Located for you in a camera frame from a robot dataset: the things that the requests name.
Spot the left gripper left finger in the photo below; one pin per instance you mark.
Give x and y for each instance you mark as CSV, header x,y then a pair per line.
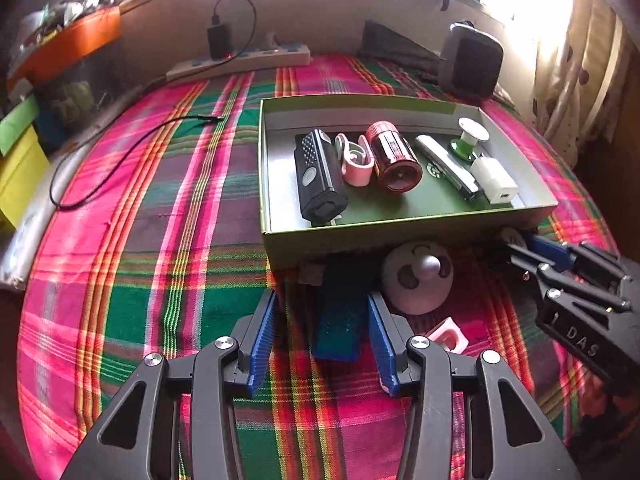
x,y
137,434

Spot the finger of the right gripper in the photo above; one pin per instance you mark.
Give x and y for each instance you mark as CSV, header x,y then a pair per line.
x,y
615,298
590,262

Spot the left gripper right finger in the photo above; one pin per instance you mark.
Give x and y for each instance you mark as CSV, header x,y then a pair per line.
x,y
507,435

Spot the white usb charger cube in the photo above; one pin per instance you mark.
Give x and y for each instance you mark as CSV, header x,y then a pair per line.
x,y
497,184

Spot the pink white clip case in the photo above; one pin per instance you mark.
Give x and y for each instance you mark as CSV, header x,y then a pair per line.
x,y
449,336

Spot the blue rectangular sponge block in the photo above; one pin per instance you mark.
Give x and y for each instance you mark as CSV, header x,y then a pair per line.
x,y
343,314

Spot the black textured remote device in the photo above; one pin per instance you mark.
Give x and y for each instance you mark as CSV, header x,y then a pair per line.
x,y
321,189

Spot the small white round container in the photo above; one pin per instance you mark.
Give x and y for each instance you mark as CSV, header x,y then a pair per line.
x,y
512,237

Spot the white round fan gadget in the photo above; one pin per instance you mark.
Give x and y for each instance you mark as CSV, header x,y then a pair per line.
x,y
417,277

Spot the red cylindrical flashlight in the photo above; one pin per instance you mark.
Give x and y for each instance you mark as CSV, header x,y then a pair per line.
x,y
396,165

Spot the patterned cream curtain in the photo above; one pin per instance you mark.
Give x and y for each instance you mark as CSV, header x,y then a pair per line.
x,y
580,73

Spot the black portable speaker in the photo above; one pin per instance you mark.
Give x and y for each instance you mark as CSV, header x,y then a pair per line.
x,y
469,63

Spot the green cardboard box tray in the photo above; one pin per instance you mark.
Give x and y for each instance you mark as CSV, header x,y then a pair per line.
x,y
376,217

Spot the yellow box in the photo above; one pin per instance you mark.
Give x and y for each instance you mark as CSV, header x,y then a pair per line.
x,y
21,171

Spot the green box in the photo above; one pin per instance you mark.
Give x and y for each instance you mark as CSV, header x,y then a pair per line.
x,y
16,122

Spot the white power strip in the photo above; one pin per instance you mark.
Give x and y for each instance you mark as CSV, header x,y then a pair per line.
x,y
255,59

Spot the orange shelf tray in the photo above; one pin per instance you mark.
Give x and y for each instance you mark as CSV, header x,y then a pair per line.
x,y
68,47

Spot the black power adapter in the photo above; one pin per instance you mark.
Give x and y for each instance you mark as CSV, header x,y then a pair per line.
x,y
219,37

